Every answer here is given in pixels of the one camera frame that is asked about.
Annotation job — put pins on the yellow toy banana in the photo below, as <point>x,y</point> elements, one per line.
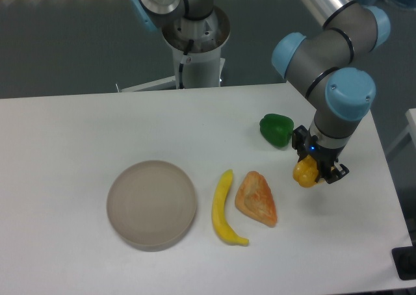
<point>218,212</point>

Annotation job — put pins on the white furniture at right edge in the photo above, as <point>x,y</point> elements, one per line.
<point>406,136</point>

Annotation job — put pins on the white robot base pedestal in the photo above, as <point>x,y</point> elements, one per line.
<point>196,52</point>

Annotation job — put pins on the beige round plate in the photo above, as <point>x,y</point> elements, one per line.
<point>151,205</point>

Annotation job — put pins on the yellow toy pepper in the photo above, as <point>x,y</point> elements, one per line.
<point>305,172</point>

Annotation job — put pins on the black device at table edge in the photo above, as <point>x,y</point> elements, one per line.
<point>404,260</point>

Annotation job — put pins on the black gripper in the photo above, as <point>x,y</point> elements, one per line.
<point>326,158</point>

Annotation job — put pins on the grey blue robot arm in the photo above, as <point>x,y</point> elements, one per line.
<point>319,68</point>

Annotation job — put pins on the green toy pepper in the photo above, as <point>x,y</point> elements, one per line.
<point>276,129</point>

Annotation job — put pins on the orange toy pastry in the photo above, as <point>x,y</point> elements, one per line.
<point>254,199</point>

